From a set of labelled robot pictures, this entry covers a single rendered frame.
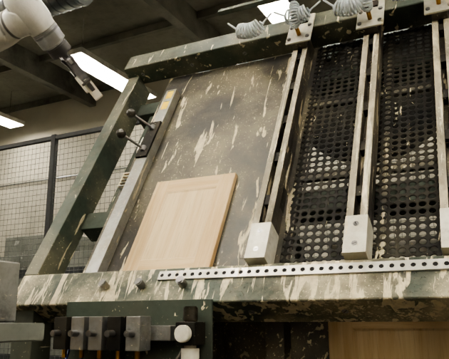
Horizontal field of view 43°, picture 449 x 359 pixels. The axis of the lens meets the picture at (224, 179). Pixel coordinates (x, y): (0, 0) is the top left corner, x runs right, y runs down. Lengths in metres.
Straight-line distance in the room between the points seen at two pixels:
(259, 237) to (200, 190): 0.40
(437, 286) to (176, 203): 0.92
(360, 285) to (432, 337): 0.29
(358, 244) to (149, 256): 0.68
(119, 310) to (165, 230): 0.32
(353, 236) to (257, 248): 0.27
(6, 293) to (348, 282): 1.01
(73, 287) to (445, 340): 1.10
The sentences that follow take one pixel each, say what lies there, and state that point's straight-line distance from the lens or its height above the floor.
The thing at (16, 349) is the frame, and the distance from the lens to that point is 2.02.
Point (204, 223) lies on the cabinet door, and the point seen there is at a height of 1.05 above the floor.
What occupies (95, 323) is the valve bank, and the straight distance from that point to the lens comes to 1.64.
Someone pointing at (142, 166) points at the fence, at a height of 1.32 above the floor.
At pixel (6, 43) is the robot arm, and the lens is 2.02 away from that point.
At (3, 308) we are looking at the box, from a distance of 1.84.
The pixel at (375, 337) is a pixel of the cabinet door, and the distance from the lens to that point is 1.68.
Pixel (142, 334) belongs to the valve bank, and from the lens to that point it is 1.57.
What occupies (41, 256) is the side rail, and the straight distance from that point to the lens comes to 2.07.
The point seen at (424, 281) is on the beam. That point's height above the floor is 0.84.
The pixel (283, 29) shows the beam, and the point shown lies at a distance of 2.40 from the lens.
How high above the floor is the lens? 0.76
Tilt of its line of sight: 14 degrees up
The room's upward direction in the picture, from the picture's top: straight up
